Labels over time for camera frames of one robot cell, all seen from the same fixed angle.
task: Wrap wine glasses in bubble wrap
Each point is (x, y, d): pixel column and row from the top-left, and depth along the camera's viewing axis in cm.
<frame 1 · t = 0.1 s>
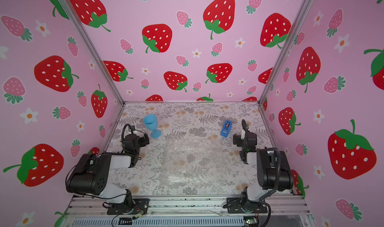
left hand: (138, 134, 95), fingers open
right hand: (242, 133, 95), fingers open
blue plastic wine glass: (151, 123, 90), point 16 cm above the table
clear bubble wrap sheet: (194, 163, 90), on the table

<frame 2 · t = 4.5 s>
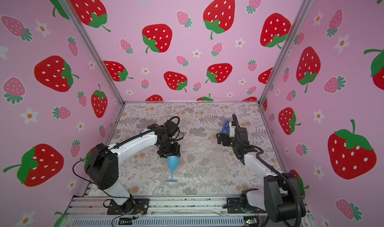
left hand: (177, 155, 84), fingers open
right hand: (220, 135, 89), fingers open
blue plastic wine glass: (173, 161, 81), point 10 cm above the table
the other named things where they were.

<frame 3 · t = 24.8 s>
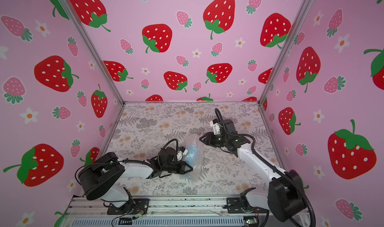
left hand: (193, 170, 83), fingers closed
right hand: (199, 141, 79), fingers open
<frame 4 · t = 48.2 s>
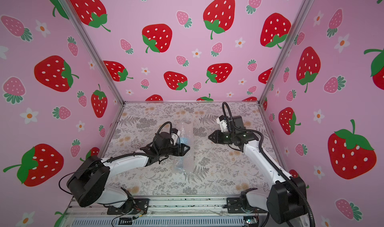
left hand: (187, 147, 86), fingers open
right hand: (207, 138, 79), fingers closed
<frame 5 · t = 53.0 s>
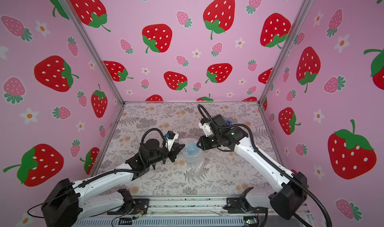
left hand: (184, 145, 76), fingers closed
right hand: (196, 146, 73), fingers open
blue plastic wine glass: (192, 151, 82), point 13 cm above the table
